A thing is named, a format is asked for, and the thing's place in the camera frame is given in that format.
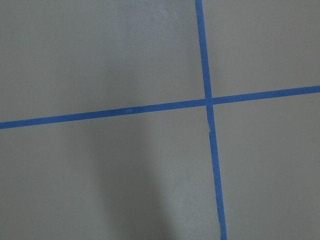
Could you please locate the blue tape line crosswise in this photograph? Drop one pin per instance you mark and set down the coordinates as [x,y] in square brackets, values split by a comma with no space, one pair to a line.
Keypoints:
[160,107]

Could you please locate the blue tape line lengthwise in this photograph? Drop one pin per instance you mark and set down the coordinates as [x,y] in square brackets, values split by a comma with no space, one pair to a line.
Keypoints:
[211,119]

